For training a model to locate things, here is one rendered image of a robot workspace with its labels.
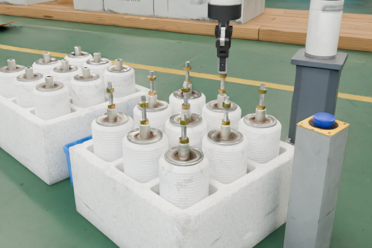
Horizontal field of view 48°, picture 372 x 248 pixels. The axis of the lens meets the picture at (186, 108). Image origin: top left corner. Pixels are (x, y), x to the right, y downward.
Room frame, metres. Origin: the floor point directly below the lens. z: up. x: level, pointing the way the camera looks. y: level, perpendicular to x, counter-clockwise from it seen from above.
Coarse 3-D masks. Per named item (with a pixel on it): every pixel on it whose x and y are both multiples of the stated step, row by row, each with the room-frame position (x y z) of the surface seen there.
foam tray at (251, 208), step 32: (96, 160) 0.81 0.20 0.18; (288, 160) 0.81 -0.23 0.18; (96, 192) 0.79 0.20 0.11; (128, 192) 0.70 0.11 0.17; (224, 192) 0.68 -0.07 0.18; (256, 192) 0.73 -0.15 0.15; (288, 192) 0.82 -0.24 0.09; (96, 224) 0.80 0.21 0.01; (128, 224) 0.70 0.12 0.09; (160, 224) 0.63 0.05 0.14; (192, 224) 0.60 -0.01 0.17; (224, 224) 0.67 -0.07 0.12; (256, 224) 0.74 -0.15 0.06
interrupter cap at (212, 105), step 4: (212, 100) 0.97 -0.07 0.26; (216, 100) 0.98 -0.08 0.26; (208, 104) 0.95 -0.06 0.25; (212, 104) 0.95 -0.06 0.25; (216, 104) 0.96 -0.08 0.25; (232, 104) 0.95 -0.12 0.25; (208, 108) 0.93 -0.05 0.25; (212, 108) 0.92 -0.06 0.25; (216, 108) 0.92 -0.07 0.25; (220, 108) 0.93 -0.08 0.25; (232, 108) 0.93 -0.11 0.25; (236, 108) 0.93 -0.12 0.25; (220, 112) 0.91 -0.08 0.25
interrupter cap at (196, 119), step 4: (172, 116) 0.88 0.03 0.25; (176, 116) 0.88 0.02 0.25; (180, 116) 0.88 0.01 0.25; (192, 116) 0.88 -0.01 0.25; (196, 116) 0.88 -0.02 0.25; (200, 116) 0.88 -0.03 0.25; (172, 120) 0.86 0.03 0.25; (176, 120) 0.86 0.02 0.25; (192, 120) 0.86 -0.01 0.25; (196, 120) 0.86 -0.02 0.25; (200, 120) 0.86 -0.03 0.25; (172, 124) 0.84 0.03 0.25; (176, 124) 0.83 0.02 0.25; (188, 124) 0.84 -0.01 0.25; (192, 124) 0.84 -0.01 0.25; (196, 124) 0.83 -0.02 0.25
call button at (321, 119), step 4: (320, 112) 0.72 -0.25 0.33; (324, 112) 0.72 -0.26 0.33; (316, 116) 0.70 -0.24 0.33; (320, 116) 0.70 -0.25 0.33; (324, 116) 0.70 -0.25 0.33; (328, 116) 0.70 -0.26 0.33; (332, 116) 0.70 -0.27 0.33; (316, 120) 0.70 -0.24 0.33; (320, 120) 0.69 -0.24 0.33; (324, 120) 0.69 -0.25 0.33; (328, 120) 0.69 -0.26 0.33; (332, 120) 0.69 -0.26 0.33; (316, 124) 0.70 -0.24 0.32; (320, 124) 0.69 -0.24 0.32; (324, 124) 0.69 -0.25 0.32; (328, 124) 0.69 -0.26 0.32; (332, 124) 0.70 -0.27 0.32
